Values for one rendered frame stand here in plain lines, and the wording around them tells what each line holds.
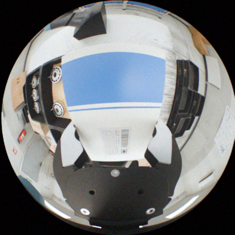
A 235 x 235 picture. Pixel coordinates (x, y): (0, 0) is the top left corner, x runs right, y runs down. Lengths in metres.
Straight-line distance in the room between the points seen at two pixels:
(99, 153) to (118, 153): 0.04
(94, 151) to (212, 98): 2.98
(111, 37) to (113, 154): 0.61
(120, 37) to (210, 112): 2.90
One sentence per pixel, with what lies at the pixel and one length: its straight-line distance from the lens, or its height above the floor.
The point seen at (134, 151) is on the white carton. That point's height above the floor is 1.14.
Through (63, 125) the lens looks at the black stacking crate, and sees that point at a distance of 0.51.
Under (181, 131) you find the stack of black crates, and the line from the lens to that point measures 1.53.
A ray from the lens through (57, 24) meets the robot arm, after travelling 0.49.
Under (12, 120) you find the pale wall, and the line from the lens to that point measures 3.17.
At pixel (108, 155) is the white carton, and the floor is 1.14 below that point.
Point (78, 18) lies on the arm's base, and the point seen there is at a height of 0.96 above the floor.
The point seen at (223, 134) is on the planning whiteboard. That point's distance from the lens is 2.89.
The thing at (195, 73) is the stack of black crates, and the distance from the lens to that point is 1.35.
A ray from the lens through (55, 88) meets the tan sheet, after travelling 0.53.
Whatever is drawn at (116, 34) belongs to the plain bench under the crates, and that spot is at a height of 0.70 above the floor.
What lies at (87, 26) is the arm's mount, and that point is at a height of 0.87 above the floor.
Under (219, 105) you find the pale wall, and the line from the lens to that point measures 2.87.
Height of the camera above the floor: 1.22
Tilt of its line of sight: 58 degrees down
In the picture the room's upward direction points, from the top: 175 degrees clockwise
